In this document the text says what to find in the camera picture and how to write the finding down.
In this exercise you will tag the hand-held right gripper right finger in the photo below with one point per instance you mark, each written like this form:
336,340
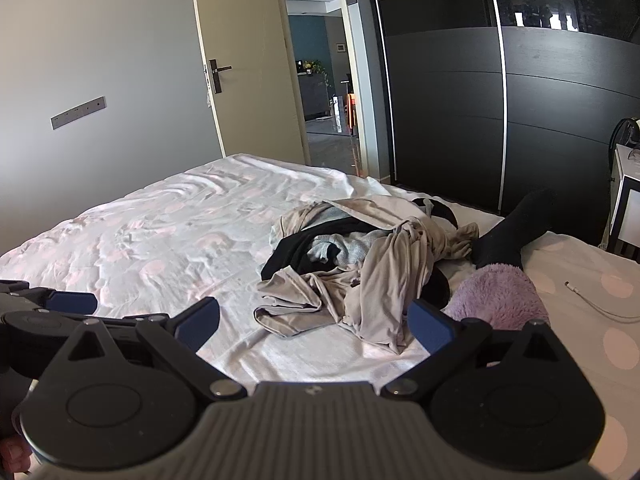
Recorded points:
430,327

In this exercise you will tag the cream door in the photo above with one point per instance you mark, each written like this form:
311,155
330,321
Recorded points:
250,85

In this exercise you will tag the black garment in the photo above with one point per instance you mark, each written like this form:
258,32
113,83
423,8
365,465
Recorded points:
295,255

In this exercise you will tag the grey hallway cabinet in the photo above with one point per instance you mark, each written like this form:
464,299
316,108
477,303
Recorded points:
315,97

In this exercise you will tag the beige long-sleeve shirt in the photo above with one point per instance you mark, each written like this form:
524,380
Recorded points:
385,280

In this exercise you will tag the purple fluffy blanket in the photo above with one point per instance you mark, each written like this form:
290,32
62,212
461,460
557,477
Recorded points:
495,295

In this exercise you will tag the white nightstand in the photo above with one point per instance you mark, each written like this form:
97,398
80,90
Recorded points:
631,200

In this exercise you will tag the white door frame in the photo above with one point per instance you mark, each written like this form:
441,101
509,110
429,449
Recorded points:
362,110

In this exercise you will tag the bed with pink-dotted sheet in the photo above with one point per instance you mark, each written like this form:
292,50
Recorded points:
150,240

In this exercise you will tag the grey wall switch panel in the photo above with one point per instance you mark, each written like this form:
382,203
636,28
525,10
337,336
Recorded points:
80,111

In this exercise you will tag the beige pants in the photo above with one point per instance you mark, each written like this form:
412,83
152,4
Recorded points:
350,207

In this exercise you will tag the grey-blue ribbed garment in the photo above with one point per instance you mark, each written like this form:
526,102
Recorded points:
345,250

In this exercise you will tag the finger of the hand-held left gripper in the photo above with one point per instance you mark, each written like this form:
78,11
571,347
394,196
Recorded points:
75,302
40,322

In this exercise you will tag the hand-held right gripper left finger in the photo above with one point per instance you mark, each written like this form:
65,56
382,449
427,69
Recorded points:
200,322

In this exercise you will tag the person's left hand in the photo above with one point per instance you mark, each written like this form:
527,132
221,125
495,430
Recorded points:
12,455

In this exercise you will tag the black round frame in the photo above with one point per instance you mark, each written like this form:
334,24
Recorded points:
616,125

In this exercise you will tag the orange hallway item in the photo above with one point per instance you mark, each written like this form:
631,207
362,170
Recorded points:
352,115

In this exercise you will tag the black long cloth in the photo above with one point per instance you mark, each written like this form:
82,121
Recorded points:
515,230

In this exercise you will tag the potted plant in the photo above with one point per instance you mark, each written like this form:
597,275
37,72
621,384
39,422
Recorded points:
315,66

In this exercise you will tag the black sliding wardrobe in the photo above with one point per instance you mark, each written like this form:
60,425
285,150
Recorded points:
450,110

